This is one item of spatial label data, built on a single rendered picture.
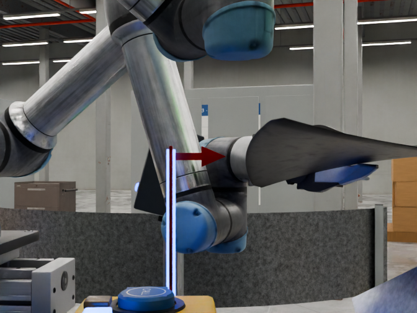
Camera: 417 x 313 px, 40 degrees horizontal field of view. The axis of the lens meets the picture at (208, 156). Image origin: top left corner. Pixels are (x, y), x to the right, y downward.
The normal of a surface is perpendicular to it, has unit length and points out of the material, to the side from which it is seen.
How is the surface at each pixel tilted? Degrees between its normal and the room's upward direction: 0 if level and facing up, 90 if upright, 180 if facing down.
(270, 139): 163
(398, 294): 55
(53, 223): 90
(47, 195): 90
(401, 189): 90
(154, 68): 82
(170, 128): 83
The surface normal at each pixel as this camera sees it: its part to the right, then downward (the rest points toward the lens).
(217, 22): -0.58, 0.05
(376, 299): -0.64, -0.57
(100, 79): 0.20, 0.62
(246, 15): 0.14, 0.04
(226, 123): -0.27, 0.00
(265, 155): 0.01, 0.95
